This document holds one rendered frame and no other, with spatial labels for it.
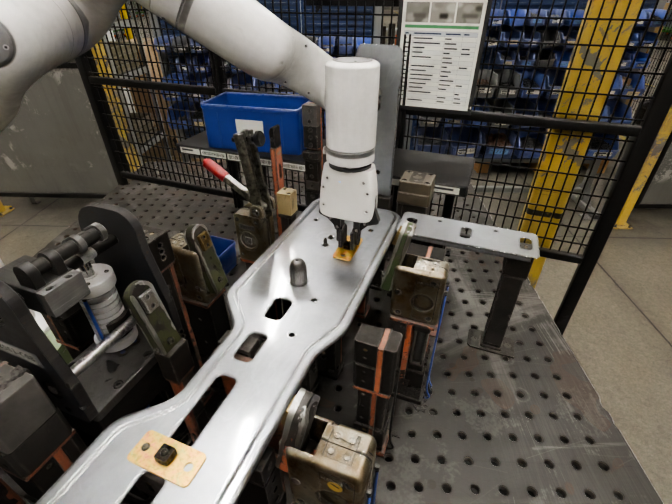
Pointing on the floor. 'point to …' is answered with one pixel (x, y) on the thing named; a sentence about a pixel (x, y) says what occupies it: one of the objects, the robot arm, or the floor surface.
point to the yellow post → (579, 113)
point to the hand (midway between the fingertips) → (348, 236)
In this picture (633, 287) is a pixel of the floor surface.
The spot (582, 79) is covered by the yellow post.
